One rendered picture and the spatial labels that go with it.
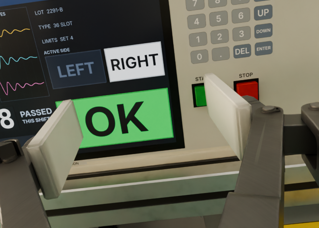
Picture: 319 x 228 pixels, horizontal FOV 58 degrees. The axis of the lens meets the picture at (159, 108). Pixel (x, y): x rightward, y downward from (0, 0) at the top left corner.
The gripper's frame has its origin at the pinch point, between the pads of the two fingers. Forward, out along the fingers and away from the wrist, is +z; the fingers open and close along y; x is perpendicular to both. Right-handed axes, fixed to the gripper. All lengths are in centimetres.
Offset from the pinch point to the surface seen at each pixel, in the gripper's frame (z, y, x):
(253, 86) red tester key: 7.6, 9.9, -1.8
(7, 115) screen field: 9.8, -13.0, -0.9
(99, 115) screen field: 9.2, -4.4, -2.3
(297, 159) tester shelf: 5.8, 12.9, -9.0
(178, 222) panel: 20.5, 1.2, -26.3
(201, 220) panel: 20.2, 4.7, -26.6
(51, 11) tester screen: 9.5, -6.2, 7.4
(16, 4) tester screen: 9.7, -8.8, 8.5
